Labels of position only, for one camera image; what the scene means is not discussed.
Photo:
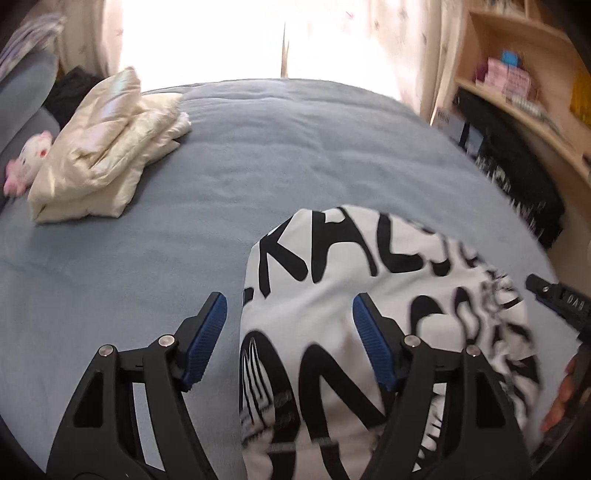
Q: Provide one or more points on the small blue box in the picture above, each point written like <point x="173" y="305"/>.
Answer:
<point x="510" y="57"/>

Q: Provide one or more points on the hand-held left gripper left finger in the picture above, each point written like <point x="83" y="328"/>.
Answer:
<point x="205" y="344"/>

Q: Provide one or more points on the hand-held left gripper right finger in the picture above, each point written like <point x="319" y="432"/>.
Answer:
<point x="374" y="344"/>

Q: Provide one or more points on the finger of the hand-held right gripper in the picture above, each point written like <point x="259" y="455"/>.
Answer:
<point x="542" y="288"/>

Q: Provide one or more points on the stack of pink boxes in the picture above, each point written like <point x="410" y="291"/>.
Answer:
<point x="503" y="81"/>

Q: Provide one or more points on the black and white printed jacket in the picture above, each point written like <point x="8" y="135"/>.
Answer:
<point x="332" y="286"/>

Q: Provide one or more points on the lilac patterned folded blanket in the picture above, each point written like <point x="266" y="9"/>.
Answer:
<point x="23" y="41"/>

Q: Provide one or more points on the cream puffer jacket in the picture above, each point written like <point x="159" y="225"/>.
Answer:
<point x="106" y="152"/>

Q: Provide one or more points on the pink and white plush toy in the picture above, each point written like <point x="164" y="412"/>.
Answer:
<point x="30" y="157"/>

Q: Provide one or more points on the white and blue box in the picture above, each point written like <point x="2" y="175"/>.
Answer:
<point x="450" y="127"/>

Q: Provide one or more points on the grey-blue pillow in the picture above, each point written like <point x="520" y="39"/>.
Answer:
<point x="23" y="92"/>

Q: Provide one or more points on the black printed bag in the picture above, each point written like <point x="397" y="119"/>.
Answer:
<point x="517" y="166"/>

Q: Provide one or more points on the yellow bag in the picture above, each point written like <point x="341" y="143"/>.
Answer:
<point x="581" y="97"/>

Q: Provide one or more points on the black cloth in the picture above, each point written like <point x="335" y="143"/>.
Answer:
<point x="71" y="94"/>

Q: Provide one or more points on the blue fleece bed blanket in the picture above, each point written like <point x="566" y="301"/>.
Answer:
<point x="254" y="161"/>

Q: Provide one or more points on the wooden shelf unit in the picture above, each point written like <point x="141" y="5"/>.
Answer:
<point x="521" y="27"/>

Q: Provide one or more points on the person's right hand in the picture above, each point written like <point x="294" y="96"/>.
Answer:
<point x="563" y="392"/>

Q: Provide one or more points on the sheer floral curtain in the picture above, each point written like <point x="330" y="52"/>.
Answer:
<point x="392" y="37"/>

